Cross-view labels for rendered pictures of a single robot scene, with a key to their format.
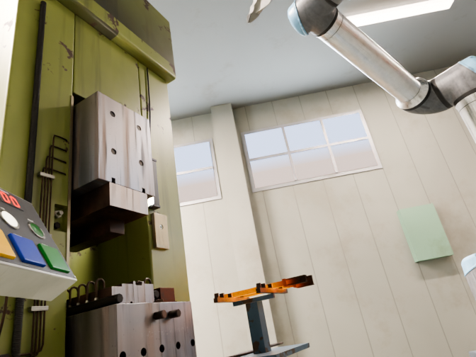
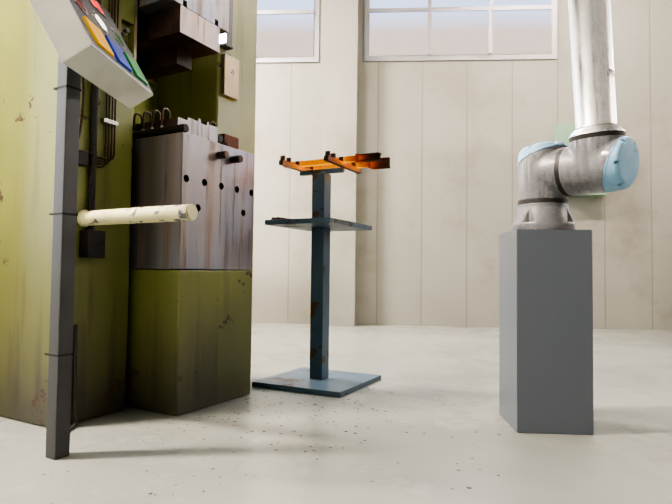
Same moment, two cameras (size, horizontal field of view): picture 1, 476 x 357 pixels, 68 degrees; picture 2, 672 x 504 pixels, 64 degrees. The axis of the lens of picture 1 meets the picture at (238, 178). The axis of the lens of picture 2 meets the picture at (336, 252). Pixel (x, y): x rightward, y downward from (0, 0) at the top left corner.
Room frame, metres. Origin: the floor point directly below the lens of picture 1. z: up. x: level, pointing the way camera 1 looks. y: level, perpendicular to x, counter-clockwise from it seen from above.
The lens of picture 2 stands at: (-0.60, -0.13, 0.46)
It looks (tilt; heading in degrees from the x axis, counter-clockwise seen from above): 2 degrees up; 2
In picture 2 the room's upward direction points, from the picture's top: 1 degrees clockwise
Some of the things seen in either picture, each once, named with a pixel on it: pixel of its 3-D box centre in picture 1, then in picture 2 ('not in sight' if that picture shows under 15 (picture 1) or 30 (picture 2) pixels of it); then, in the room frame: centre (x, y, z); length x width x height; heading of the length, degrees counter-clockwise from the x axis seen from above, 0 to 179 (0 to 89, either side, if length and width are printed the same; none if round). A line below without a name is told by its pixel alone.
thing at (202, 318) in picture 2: not in sight; (160, 332); (1.42, 0.61, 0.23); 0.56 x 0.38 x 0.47; 64
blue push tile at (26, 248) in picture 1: (25, 251); (116, 55); (0.73, 0.48, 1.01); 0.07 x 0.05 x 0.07; 179
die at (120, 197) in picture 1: (93, 214); (158, 41); (1.36, 0.62, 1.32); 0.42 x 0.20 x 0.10; 64
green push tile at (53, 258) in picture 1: (52, 259); (134, 69); (0.83, 0.48, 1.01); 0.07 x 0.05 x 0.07; 179
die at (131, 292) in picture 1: (93, 304); (155, 137); (1.36, 0.62, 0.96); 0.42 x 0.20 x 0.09; 64
